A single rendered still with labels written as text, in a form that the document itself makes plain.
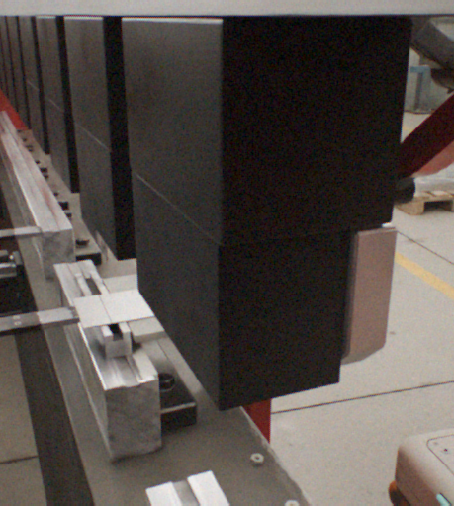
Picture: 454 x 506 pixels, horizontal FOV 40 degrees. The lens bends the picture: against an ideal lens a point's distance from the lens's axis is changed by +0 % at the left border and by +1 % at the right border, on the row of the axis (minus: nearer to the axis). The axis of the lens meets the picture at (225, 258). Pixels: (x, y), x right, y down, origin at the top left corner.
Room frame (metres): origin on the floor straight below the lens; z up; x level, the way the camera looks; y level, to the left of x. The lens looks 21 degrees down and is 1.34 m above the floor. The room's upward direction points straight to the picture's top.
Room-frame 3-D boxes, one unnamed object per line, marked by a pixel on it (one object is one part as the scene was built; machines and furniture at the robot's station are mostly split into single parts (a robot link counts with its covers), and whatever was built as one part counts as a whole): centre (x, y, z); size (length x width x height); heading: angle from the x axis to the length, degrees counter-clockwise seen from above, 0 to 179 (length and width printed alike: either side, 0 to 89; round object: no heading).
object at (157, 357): (0.77, 0.11, 0.89); 0.30 x 0.05 x 0.03; 22
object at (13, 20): (1.06, 0.29, 1.26); 0.15 x 0.09 x 0.17; 22
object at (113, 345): (0.73, 0.16, 0.99); 0.20 x 0.03 x 0.03; 22
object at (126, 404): (0.76, 0.17, 0.92); 0.39 x 0.06 x 0.10; 22
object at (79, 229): (1.29, 0.33, 0.89); 0.30 x 0.05 x 0.03; 22
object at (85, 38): (0.50, 0.07, 1.26); 0.15 x 0.09 x 0.17; 22
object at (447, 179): (4.98, -1.57, 0.17); 0.99 x 0.63 x 0.05; 14
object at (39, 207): (1.88, 0.63, 0.92); 1.67 x 0.06 x 0.10; 22
